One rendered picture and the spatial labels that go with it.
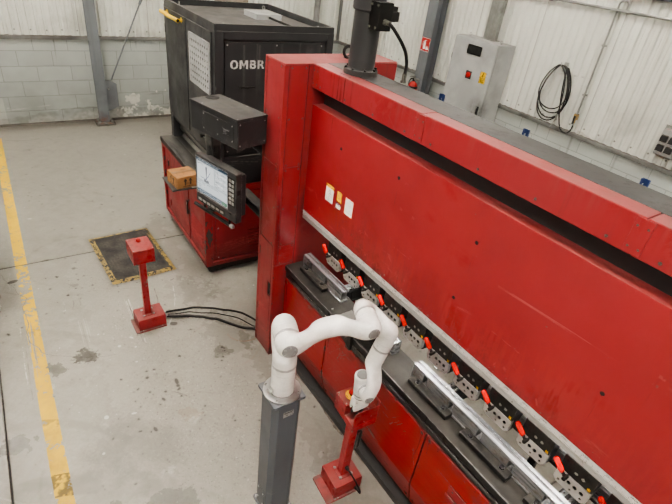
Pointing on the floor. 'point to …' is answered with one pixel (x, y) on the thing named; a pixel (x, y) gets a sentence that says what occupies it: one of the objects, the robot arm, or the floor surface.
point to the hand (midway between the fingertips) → (358, 412)
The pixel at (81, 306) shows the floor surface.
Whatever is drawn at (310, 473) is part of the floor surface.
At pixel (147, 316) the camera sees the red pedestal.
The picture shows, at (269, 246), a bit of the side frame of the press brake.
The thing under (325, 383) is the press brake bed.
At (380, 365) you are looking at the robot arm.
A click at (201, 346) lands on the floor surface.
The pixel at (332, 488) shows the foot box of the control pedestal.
